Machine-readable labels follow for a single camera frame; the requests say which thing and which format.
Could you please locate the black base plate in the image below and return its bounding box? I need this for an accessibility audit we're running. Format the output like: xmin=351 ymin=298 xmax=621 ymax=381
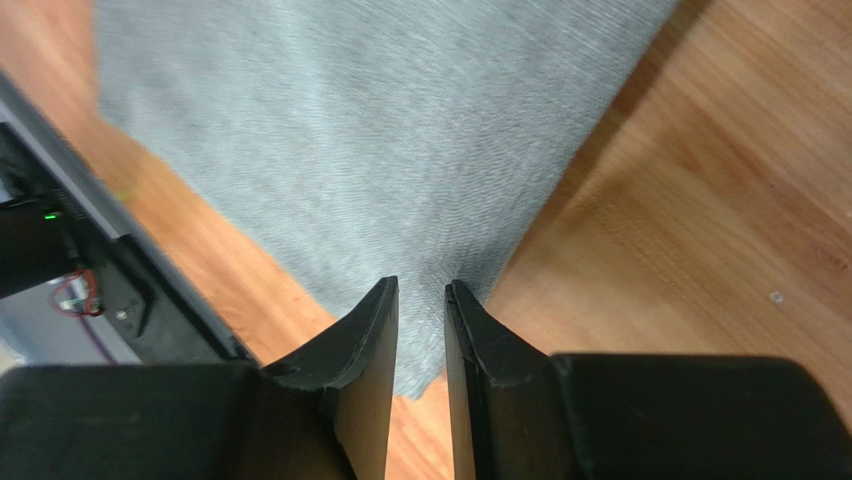
xmin=1 ymin=116 xmax=250 ymax=364

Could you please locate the grey cloth napkin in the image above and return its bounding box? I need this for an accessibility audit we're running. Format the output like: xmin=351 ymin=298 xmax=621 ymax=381
xmin=94 ymin=1 xmax=675 ymax=398

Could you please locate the aluminium frame rail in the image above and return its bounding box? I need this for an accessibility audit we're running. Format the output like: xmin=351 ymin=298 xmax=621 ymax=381
xmin=1 ymin=76 xmax=252 ymax=363

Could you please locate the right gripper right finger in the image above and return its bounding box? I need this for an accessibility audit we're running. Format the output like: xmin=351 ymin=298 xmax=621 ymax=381
xmin=445 ymin=280 xmax=579 ymax=479

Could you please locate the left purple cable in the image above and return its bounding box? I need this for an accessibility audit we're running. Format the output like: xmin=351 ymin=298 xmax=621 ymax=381
xmin=49 ymin=266 xmax=121 ymax=366

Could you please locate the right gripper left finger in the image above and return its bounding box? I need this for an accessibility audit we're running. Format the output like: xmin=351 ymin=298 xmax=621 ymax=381
xmin=264 ymin=276 xmax=399 ymax=479

